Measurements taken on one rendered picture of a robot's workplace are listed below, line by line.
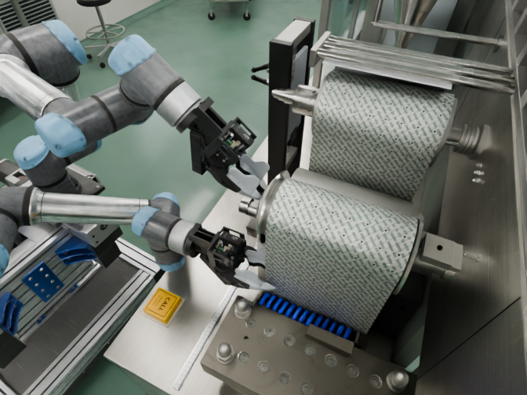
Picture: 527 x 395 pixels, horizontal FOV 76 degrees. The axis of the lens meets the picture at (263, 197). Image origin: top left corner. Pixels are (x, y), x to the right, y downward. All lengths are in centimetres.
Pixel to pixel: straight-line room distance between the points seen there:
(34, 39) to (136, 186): 172
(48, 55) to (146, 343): 74
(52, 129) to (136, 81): 16
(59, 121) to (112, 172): 214
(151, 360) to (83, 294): 106
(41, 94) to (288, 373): 70
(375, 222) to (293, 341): 33
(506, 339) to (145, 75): 59
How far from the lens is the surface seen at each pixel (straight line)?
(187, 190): 247
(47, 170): 134
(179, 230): 76
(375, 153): 72
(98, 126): 67
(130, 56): 62
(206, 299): 94
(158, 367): 91
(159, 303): 94
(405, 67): 70
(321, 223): 57
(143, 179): 264
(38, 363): 186
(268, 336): 76
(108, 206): 94
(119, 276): 190
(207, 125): 60
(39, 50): 101
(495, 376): 42
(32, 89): 79
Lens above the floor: 174
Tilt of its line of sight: 48 degrees down
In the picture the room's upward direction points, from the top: straight up
